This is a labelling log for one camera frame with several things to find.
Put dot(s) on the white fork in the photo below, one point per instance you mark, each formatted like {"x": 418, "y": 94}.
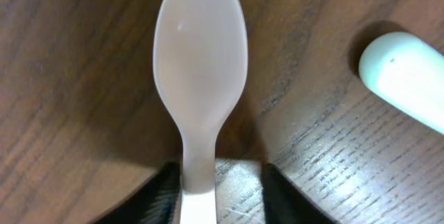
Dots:
{"x": 407, "y": 73}

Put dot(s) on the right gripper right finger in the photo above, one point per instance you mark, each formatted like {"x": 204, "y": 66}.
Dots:
{"x": 284, "y": 203}

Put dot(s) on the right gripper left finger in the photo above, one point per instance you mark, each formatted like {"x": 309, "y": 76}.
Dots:
{"x": 154, "y": 203}

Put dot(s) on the white spoon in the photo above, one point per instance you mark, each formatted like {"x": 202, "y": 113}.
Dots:
{"x": 200, "y": 65}

